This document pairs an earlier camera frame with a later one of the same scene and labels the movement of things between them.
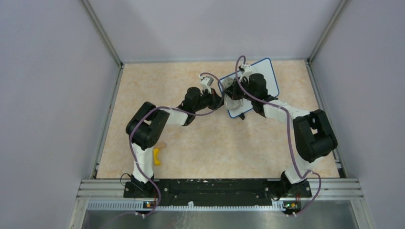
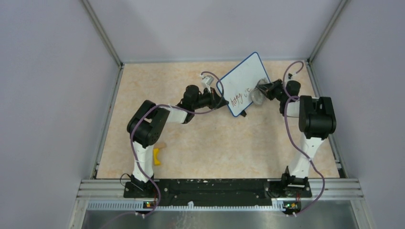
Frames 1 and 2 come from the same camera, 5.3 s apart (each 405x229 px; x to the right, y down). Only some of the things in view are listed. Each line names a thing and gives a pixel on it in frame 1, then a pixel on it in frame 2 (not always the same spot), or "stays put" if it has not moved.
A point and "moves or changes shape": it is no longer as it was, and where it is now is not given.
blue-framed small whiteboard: [266, 67] moves or changes shape
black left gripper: [216, 101] stays put
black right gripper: [233, 90] -> [268, 88]
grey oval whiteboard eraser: [229, 103] moves or changes shape
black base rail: [217, 192] stays put
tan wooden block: [162, 145] stays put
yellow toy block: [156, 161] stays put
